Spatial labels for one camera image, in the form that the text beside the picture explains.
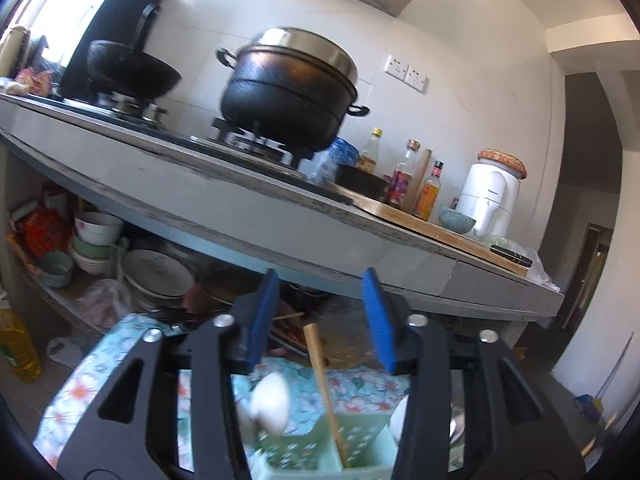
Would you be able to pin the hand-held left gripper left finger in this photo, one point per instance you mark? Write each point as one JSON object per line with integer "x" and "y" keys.
{"x": 262, "y": 320}

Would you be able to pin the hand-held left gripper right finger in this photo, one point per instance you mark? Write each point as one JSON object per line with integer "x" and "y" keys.
{"x": 382, "y": 330}

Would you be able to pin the wooden chopstick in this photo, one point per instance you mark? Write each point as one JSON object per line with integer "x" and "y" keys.
{"x": 320, "y": 380}

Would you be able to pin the green plastic utensil holder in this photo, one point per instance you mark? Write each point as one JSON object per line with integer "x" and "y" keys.
{"x": 310, "y": 452}

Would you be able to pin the grey kitchen counter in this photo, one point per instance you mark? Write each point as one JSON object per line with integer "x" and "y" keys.
{"x": 250, "y": 230}

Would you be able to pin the stack of white plates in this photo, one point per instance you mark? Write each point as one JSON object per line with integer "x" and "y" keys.
{"x": 157, "y": 275}

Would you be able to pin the wooden cutting board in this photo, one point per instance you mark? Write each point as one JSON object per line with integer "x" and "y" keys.
{"x": 450, "y": 232}

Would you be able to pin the light blue bowl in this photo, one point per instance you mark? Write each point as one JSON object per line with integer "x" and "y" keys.
{"x": 456, "y": 220}

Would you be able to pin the red cap orange label bottle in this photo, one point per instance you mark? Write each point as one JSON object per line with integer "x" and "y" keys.
{"x": 429, "y": 197}

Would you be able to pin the cork top sauce bottle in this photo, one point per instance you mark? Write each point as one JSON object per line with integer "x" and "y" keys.
{"x": 401, "y": 185}

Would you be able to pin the black shallow dish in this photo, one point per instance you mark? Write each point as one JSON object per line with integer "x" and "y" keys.
{"x": 360, "y": 180}

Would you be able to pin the pinkish plastic bag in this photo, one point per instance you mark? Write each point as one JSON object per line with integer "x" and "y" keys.
{"x": 102, "y": 302}

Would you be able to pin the wooden rolling pin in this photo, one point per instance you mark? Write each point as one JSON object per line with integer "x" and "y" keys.
{"x": 424, "y": 165}

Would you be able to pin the clear plastic bag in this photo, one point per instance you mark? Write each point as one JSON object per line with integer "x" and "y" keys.
{"x": 542, "y": 270}

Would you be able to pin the white air fryer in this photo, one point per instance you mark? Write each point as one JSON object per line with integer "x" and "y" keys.
{"x": 490, "y": 195}

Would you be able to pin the yellow cap glass bottle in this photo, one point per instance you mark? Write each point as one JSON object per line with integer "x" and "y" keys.
{"x": 370, "y": 157}

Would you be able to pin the blue plastic packet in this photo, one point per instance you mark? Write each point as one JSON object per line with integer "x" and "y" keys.
{"x": 335, "y": 155}

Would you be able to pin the stack of green bowls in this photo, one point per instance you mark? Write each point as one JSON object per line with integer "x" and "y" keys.
{"x": 92, "y": 257}

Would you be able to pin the white bowl with red print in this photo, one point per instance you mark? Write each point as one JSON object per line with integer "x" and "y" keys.
{"x": 99, "y": 227}

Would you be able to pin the white plastic bag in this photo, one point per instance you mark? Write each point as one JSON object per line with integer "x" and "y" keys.
{"x": 65, "y": 351}

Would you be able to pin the floral blanket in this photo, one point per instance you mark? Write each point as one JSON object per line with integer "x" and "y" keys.
{"x": 75, "y": 390}

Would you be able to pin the gas stove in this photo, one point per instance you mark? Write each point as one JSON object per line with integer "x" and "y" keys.
{"x": 175, "y": 137}

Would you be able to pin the woven trivet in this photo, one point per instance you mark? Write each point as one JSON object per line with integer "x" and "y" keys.
{"x": 502, "y": 160}

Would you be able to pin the grey blue bowl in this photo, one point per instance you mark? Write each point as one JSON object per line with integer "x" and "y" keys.
{"x": 56, "y": 270}

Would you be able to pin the dark wooden door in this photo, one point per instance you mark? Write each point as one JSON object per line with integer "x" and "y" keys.
{"x": 592, "y": 275}

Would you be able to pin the blue dustpan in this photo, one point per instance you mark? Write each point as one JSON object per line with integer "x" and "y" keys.
{"x": 590, "y": 408}

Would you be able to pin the black pot with steel lid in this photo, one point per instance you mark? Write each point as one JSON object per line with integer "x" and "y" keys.
{"x": 285, "y": 95}

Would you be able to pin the red snack packet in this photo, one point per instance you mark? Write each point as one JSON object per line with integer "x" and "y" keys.
{"x": 45, "y": 232}

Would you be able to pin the yellow cooking oil jug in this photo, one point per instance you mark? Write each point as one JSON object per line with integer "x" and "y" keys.
{"x": 20, "y": 350}

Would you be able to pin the black wok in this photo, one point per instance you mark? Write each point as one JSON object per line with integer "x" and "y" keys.
{"x": 130, "y": 70}

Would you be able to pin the pink crumpled packet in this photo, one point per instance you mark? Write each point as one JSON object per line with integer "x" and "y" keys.
{"x": 34, "y": 81}

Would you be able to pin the black splash guard panel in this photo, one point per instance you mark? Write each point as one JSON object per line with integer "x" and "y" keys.
{"x": 115, "y": 10}

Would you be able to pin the window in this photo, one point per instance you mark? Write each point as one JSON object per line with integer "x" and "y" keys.
{"x": 65, "y": 20}

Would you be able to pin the beige kettle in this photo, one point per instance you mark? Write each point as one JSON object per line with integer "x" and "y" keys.
{"x": 12, "y": 50}

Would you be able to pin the white wall socket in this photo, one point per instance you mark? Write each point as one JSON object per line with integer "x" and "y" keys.
{"x": 396, "y": 66}
{"x": 416, "y": 80}

